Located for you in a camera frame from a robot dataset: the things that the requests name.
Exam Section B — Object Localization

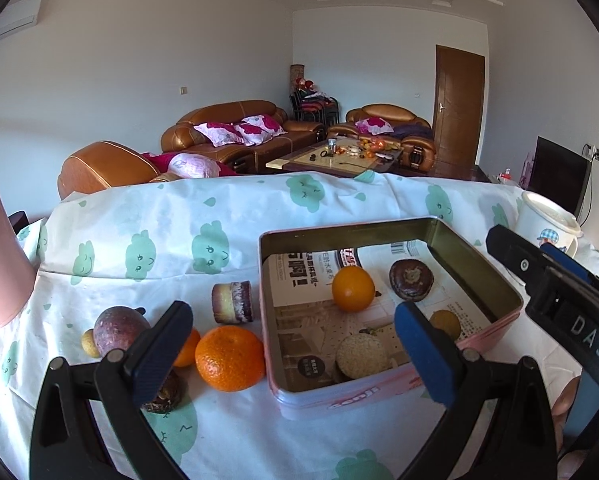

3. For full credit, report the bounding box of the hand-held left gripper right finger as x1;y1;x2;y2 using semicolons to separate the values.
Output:
393;301;561;480

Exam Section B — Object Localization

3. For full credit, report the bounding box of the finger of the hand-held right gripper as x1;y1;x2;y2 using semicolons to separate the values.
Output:
486;225;555;291
540;243;599;306

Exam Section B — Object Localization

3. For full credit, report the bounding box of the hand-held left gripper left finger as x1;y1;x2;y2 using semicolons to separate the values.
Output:
28;300;195;480

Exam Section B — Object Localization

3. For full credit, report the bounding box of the small orange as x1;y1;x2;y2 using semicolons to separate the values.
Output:
172;328;201;368

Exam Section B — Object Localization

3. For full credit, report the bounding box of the dark brown mangosteen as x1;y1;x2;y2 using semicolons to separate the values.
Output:
388;258;434;303
142;370;184;415

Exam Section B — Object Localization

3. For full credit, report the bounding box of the purple passion fruit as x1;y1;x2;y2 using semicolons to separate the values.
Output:
94;306;153;358

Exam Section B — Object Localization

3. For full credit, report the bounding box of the large orange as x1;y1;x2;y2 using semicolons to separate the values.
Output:
194;325;266;393

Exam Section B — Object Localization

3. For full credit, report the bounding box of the small yellow-green round fruit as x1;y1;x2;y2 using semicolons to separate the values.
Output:
81;329;102;359

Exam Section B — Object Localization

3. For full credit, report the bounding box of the purple and cream cylinder piece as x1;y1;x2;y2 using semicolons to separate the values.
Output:
211;280;255;324

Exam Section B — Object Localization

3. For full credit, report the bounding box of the pink tin box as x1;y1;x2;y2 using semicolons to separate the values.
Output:
258;216;525;422

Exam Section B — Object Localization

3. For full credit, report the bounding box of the person's right hand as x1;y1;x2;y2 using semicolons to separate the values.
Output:
551;375;597;480

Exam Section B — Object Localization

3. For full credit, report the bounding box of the small yellow-brown round fruit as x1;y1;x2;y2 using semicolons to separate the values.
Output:
428;309;463;342

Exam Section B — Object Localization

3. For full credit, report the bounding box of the white cartoon-print mug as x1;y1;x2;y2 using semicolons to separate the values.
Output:
515;191;583;258

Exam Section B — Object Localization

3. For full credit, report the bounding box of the beige bumpy round ball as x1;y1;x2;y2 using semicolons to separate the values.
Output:
335;334;390;378

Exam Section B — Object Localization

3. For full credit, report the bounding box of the black flat screen monitor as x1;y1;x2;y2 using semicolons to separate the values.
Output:
529;136;587;221

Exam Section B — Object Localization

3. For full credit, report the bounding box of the medium orange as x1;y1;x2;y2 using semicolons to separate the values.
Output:
332;266;376;313

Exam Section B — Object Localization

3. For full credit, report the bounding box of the newspaper box liner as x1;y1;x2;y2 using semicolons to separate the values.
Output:
264;240;497;391

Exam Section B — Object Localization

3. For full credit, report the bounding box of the brown wooden door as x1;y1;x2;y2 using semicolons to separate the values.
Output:
432;44;486;181

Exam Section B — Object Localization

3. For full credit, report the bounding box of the dark purple blanket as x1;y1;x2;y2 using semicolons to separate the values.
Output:
392;122;433;141

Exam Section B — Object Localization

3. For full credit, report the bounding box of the pile of small oranges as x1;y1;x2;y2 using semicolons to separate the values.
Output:
359;137;400;153

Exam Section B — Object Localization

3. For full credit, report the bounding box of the white magenta-flower pillow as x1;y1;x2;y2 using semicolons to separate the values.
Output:
354;116;395;136
233;121;275;147
194;121;245;148
242;114;288;137

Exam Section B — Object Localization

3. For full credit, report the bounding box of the brown leather loveseat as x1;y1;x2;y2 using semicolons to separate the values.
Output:
329;104;436;171

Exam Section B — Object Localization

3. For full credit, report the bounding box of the pale pink pillow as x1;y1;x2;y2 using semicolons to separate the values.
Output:
167;152;225;179

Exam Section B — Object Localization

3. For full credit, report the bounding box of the magenta blanket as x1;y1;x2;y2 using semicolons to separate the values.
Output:
144;151;180;173

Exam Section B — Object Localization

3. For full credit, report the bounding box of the brown leather armchair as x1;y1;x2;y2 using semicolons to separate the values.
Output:
57;141;180;201

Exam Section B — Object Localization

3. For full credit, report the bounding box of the wooden coffee table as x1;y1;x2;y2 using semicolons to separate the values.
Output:
266;136;405;179

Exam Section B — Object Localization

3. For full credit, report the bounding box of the stack of black chairs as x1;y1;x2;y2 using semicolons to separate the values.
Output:
290;87;341;126

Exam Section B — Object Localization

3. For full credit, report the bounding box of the brown leather three-seat sofa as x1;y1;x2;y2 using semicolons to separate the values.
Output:
160;100;326;173

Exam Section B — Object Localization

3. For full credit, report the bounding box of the white air conditioner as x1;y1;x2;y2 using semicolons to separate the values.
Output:
0;0;43;48

